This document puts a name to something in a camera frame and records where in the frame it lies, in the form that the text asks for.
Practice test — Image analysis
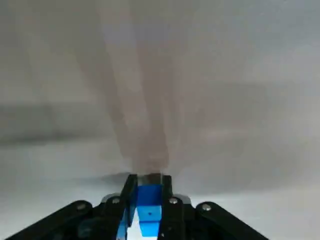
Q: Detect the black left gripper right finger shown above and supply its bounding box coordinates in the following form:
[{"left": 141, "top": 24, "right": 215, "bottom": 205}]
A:
[{"left": 158, "top": 175, "right": 270, "bottom": 240}]

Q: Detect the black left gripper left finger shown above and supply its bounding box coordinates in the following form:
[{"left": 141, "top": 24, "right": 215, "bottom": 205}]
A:
[{"left": 4, "top": 174, "right": 138, "bottom": 240}]

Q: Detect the blue magnetic cube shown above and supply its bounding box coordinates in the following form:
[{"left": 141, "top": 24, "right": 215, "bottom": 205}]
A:
[{"left": 136, "top": 184, "right": 163, "bottom": 238}]

